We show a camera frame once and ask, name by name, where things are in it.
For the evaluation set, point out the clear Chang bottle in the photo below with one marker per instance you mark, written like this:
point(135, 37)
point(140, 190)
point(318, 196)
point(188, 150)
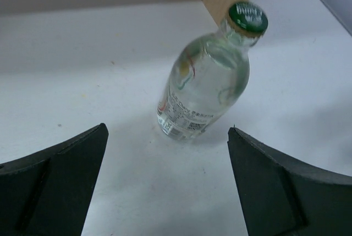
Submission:
point(211, 73)

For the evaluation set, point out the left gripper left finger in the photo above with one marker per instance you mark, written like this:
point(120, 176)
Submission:
point(49, 192)

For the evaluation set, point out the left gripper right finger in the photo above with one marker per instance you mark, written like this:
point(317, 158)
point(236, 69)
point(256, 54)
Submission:
point(281, 195)

